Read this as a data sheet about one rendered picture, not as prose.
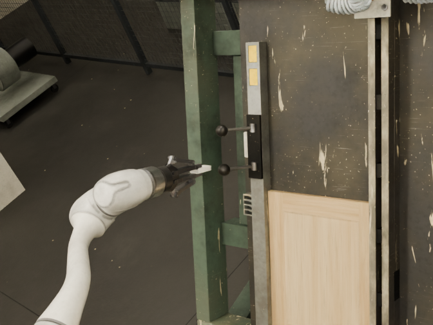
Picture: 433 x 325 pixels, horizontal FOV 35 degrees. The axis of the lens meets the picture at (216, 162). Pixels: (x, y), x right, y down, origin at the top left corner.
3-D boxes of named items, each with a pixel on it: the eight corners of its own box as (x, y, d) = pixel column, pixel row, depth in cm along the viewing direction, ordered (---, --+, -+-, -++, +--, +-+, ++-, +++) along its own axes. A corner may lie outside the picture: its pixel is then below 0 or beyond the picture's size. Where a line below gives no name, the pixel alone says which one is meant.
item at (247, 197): (249, 213, 226) (243, 215, 223) (248, 191, 225) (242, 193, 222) (259, 214, 223) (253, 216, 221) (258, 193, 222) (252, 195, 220)
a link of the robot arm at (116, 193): (145, 160, 193) (118, 178, 201) (103, 169, 181) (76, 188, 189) (160, 195, 191) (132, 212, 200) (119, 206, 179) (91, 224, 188)
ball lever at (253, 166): (255, 170, 217) (216, 175, 212) (254, 158, 217) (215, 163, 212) (260, 172, 214) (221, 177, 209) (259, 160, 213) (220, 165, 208)
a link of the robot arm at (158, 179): (131, 198, 199) (145, 194, 204) (154, 202, 193) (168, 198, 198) (129, 167, 197) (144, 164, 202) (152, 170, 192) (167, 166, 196)
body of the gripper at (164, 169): (145, 165, 201) (167, 160, 208) (147, 193, 203) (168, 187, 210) (163, 167, 197) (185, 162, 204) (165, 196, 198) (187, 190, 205)
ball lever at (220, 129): (254, 133, 215) (214, 137, 211) (253, 120, 215) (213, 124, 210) (259, 134, 212) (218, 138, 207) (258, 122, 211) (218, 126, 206)
